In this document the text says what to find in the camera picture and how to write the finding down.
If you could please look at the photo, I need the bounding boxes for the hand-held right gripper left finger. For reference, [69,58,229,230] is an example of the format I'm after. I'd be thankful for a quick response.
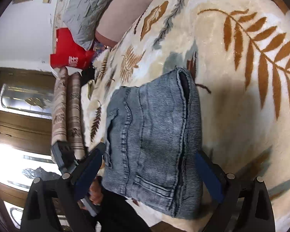
[19,142,107,232]

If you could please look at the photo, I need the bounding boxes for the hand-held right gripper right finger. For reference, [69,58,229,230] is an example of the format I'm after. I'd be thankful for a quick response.
[195,150,276,232]

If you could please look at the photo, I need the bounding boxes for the grey-blue denim pants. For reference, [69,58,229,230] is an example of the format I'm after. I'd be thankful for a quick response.
[102,66,204,219]

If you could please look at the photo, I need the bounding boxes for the person's left forearm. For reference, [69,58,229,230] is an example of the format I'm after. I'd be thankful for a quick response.
[94,187,153,232]

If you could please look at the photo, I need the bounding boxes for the person's left hand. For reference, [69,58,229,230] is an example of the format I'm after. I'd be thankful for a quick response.
[88,177,104,206]

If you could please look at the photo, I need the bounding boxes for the brown patterned rolled blanket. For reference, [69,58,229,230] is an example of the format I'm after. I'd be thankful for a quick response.
[51,67,70,148]
[66,72,87,160]

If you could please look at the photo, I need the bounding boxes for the wooden door with glass panes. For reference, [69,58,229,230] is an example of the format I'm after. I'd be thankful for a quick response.
[0,66,64,232]

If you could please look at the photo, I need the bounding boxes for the white twig print cloth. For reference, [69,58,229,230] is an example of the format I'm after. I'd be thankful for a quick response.
[86,79,97,101]

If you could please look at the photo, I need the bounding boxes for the red bag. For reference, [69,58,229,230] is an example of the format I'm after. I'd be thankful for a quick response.
[50,28,96,69]

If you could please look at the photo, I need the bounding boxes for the purple patterned packet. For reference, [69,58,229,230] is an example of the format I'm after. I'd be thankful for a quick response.
[91,41,112,61]

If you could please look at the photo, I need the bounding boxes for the cream leaf print blanket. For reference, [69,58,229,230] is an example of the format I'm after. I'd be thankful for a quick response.
[83,0,290,232]

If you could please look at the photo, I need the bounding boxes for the grey quilted blanket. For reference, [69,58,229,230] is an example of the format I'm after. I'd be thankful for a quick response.
[61,0,136,51]

